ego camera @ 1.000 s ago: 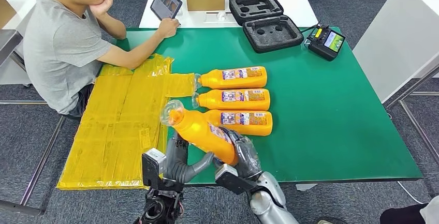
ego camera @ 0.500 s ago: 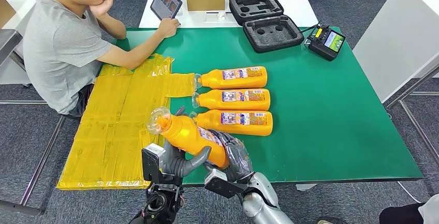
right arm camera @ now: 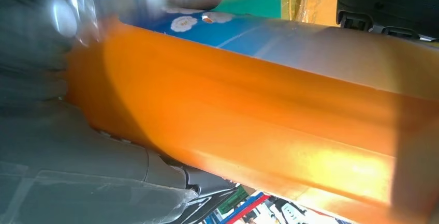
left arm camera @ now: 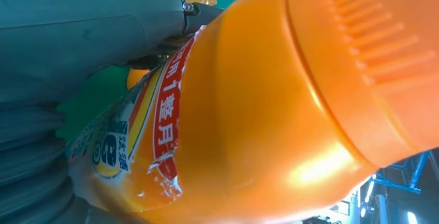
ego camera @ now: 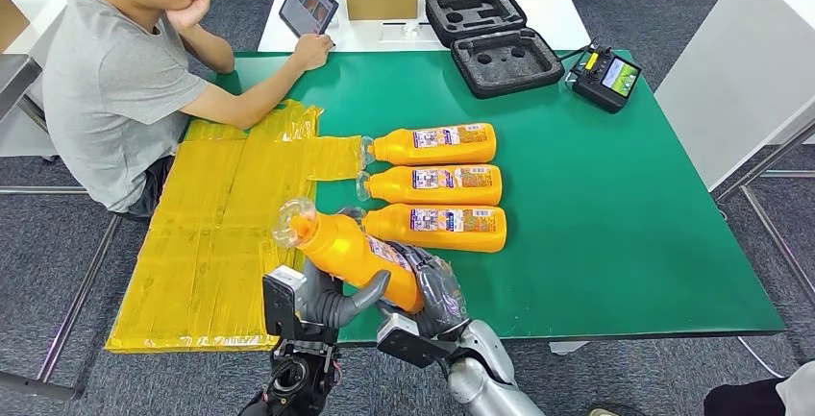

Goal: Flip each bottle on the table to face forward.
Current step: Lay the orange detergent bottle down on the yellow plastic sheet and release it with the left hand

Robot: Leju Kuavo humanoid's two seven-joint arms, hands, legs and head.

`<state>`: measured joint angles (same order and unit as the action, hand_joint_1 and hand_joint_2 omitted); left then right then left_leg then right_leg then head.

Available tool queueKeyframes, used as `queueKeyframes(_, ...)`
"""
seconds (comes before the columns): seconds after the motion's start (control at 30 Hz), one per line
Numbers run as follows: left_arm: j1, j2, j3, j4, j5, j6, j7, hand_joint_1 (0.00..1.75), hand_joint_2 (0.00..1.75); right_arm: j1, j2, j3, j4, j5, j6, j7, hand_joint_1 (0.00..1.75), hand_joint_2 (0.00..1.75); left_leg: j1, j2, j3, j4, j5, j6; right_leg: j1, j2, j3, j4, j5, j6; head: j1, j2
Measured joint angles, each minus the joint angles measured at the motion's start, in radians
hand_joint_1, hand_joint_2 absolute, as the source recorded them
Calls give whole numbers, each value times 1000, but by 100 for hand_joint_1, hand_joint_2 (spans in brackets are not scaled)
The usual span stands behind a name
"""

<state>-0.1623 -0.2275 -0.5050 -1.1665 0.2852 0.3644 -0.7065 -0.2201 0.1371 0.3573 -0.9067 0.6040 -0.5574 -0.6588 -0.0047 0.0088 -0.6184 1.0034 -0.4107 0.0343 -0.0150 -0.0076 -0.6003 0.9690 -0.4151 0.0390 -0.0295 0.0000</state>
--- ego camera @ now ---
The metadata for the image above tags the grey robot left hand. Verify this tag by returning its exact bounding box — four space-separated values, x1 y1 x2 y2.
295 258 393 331

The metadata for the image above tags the white floor cable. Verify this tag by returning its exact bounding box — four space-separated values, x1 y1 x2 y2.
737 335 788 380

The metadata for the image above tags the seated person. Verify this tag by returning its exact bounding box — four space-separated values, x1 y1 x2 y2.
40 0 336 221

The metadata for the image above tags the yellow taped cardboard mat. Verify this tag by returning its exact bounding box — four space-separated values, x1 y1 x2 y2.
105 99 364 355

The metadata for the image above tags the black remote controller with screen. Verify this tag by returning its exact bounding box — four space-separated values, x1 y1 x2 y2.
558 42 643 115

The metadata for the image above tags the brown cardboard sheet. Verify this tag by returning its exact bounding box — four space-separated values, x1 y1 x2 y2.
0 0 33 56

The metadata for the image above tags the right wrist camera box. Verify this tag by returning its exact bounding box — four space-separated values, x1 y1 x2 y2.
375 312 461 371

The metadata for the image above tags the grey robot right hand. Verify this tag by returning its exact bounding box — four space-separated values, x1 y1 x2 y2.
375 241 473 341

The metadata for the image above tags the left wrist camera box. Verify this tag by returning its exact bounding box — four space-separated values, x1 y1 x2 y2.
261 265 309 342

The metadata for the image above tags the black foam-lined carrying case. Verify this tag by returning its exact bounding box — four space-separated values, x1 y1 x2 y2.
424 0 566 101

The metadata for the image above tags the black tablet with stand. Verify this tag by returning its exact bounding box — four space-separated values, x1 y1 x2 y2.
279 0 340 39

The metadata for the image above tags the small white packet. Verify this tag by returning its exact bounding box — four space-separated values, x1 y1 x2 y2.
379 20 434 44

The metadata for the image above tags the metal table leg frame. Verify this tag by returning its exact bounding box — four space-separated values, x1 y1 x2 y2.
0 184 123 404
711 116 815 310

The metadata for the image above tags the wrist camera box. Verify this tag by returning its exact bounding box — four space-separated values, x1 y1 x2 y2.
261 265 309 342
375 312 461 371

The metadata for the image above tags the orange detergent bottle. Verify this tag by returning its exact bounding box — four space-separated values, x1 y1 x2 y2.
337 203 508 255
355 163 504 208
272 196 426 314
359 122 499 167

